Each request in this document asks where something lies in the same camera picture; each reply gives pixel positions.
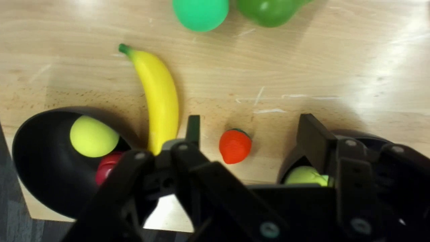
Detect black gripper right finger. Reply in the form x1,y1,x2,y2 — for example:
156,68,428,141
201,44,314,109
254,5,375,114
293,113,430,242

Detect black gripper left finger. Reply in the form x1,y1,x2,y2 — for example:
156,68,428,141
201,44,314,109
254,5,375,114
62,114,288,242

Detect yellow round toy fruit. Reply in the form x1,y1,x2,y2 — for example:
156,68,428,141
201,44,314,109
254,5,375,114
284,165,335,188
69,114,121,158

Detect yellow toy banana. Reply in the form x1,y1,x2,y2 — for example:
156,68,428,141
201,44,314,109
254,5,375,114
117,41,182,157

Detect red toy radish green leaves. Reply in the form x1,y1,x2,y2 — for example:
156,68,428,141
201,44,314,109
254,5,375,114
93,150,127,187

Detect black plastic bowl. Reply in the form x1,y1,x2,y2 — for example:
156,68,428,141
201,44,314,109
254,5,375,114
276,131,430,188
11,106,140,220

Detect small red toy fruit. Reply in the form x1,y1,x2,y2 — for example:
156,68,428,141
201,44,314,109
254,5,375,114
218,129,254,165

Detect bright green toy ball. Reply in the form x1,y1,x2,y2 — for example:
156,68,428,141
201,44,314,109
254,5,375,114
172,0,232,33

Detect green toy pear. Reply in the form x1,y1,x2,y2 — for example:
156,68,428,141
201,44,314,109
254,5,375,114
236,0,314,28

